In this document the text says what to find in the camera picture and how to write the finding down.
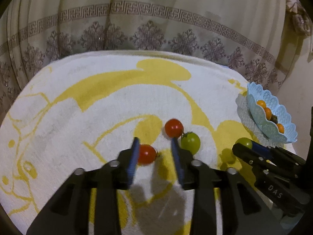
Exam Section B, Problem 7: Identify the small green tomato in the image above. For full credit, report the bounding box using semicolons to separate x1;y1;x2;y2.
236;137;253;149

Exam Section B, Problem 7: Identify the large orange tangerine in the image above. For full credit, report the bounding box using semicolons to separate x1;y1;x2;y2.
264;107;272;120

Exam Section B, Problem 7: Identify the small orange tangerine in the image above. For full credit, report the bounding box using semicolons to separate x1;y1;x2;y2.
257;100;267;109

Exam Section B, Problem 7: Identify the dark brown round fruit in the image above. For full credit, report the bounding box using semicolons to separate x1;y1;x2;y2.
270;114;278;124

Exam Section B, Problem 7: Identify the green tomato behind tangerine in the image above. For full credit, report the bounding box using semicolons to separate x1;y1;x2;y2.
180;132;201;155

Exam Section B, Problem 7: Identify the red cherry tomato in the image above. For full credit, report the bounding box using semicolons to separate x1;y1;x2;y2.
165;118;184;138
138;144;157;165

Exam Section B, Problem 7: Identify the light blue lattice basket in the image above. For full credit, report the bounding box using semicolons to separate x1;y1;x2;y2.
242;82;298;144

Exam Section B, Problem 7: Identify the white yellow patterned towel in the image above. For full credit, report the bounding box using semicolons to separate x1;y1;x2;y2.
1;52;273;234

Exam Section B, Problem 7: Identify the beige patterned curtain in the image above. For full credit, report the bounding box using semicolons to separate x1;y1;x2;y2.
1;0;287;116

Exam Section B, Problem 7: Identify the curtain tieback rosette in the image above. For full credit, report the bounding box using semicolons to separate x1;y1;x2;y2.
285;0;312;37

